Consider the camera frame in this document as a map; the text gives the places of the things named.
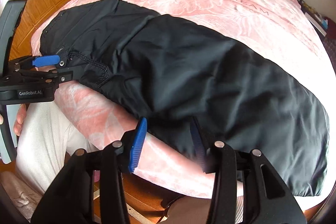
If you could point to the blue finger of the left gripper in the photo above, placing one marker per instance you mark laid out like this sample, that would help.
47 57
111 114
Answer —
64 75
44 61

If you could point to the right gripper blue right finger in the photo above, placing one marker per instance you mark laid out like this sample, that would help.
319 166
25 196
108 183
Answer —
200 144

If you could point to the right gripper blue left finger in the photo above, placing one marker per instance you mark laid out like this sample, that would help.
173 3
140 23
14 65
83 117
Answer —
138 138

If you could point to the black quilted pants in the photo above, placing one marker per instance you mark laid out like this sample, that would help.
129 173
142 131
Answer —
169 70

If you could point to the person's left hand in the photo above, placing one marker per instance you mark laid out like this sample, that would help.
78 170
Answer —
21 115

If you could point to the nightstand with clutter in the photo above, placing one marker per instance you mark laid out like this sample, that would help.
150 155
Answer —
324 26

